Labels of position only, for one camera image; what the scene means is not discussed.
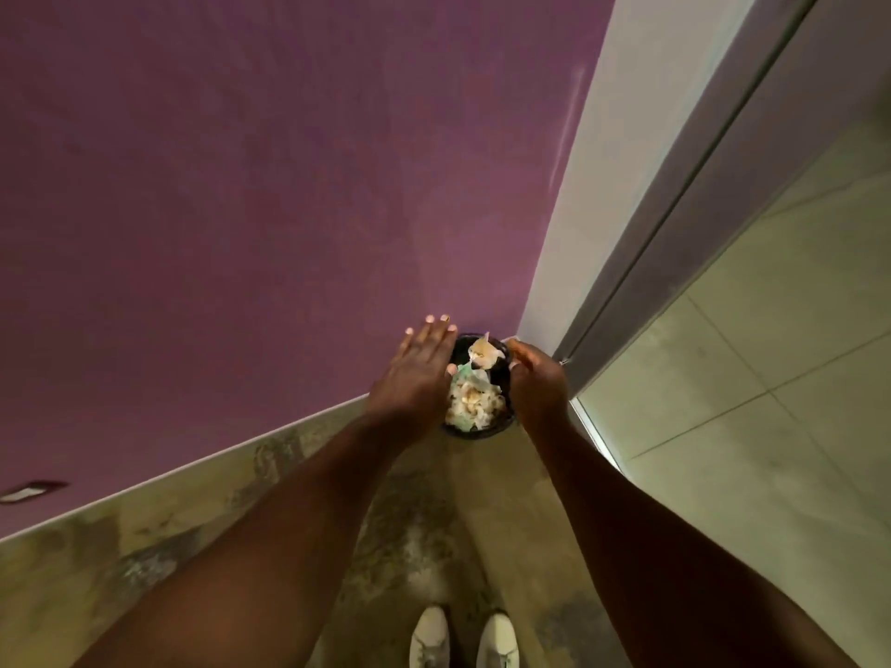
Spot person's right hand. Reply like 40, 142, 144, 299
507, 340, 572, 439

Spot black round trash bin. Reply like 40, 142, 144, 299
440, 332, 520, 441

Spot person's white shoe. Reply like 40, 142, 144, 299
408, 605, 451, 668
476, 610, 520, 668

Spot person's left hand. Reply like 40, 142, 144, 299
365, 313, 460, 439

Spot orange crumpled paper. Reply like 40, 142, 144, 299
467, 335, 510, 371

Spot person's white left shoe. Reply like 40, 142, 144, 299
408, 605, 451, 668

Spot wall socket plate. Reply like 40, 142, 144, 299
0, 480, 71, 507

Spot white crumpled paper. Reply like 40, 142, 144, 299
446, 377, 508, 432

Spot person's right forearm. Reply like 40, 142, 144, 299
523, 416, 861, 668

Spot person's left forearm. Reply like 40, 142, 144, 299
72, 410, 436, 668

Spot white door threshold strip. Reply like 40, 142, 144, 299
569, 398, 622, 475

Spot person's white right shoe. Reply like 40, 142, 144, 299
476, 610, 520, 668

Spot grey door frame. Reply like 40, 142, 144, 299
554, 0, 891, 366

